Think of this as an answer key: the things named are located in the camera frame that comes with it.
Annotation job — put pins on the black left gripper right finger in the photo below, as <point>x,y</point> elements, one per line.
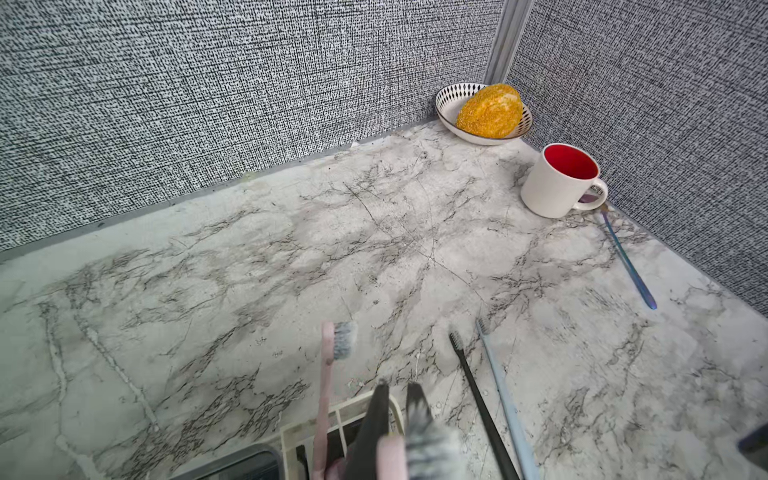
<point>419,416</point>

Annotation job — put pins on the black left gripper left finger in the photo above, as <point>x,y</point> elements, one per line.
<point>361,460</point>

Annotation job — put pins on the pink toothbrush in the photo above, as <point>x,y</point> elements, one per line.
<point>337,343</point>
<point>433,453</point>

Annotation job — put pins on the cream toothbrush holder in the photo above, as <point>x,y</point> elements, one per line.
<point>344,423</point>

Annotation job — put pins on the black toothbrush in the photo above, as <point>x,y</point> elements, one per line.
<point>501,455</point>

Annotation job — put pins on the light blue toothbrush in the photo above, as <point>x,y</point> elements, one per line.
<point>523,450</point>

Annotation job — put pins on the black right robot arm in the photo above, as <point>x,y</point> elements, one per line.
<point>754,447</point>

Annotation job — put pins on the iridescent purple blue spoon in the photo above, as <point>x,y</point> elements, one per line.
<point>636,279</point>

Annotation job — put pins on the white mug red inside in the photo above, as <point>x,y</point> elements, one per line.
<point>563,179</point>

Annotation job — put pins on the patterned white bowl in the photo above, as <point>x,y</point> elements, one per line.
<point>450,100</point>

